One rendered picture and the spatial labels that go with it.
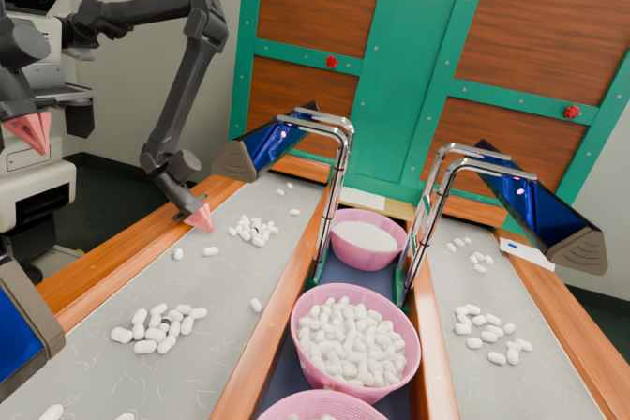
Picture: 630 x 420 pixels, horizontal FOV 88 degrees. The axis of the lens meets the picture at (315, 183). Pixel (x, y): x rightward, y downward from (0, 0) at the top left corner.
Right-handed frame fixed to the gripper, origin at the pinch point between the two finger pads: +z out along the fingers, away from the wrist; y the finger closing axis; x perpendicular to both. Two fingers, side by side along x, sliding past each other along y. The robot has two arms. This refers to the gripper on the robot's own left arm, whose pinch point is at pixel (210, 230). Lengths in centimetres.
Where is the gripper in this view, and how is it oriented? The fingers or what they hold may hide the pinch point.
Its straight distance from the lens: 96.4
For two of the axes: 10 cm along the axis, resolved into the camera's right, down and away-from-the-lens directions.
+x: -7.6, 5.4, 3.7
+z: 6.2, 7.7, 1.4
